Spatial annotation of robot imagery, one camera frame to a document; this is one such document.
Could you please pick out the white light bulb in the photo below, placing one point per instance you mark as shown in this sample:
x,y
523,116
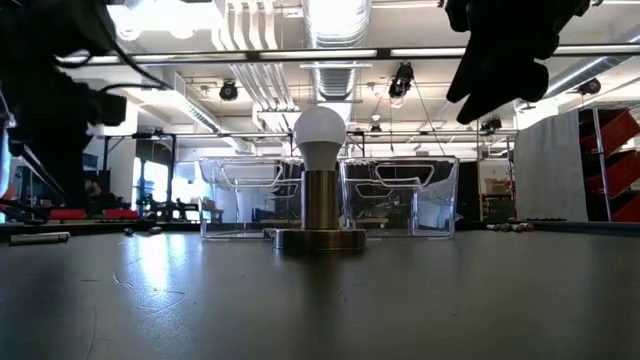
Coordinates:
x,y
320,135

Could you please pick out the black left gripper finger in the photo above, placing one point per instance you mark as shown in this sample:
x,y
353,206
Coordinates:
x,y
35,157
75,175

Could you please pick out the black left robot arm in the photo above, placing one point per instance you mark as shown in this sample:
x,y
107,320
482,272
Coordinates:
x,y
40,25

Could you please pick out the silver ribbed ventilation duct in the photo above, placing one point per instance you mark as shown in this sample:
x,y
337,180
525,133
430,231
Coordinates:
x,y
337,40

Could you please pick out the black table mat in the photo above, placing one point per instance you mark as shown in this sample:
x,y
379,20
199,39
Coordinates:
x,y
320,310

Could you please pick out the brass lamp base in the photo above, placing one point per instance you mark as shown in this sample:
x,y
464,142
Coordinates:
x,y
320,240

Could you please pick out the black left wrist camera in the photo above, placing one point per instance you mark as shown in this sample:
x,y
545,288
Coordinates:
x,y
110,109

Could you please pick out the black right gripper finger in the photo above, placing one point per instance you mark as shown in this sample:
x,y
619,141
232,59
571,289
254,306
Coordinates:
x,y
467,70
510,87

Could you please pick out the shelf with red bins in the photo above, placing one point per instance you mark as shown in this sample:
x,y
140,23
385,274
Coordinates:
x,y
620,175

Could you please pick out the small dark cylinder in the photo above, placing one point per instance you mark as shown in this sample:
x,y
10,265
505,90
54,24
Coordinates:
x,y
40,238

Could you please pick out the black gantry stand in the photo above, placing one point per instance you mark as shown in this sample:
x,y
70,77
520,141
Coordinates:
x,y
172,170

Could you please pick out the white curtain partition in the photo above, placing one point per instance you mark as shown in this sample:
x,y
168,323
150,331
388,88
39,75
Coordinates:
x,y
550,170

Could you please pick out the white ceiling pipes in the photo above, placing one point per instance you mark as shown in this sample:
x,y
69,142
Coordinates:
x,y
260,75

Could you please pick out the clear plastic bin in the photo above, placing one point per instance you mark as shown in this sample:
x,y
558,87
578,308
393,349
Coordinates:
x,y
225,220
430,200

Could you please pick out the red cushion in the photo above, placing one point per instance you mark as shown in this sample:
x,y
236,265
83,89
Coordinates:
x,y
120,214
67,214

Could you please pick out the screws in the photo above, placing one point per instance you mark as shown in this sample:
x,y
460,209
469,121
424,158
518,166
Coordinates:
x,y
155,230

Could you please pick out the overhead frame bar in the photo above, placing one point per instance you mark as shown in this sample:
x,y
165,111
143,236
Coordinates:
x,y
320,53

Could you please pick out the grey ceiling duct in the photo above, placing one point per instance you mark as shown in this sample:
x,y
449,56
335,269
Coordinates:
x,y
600,65

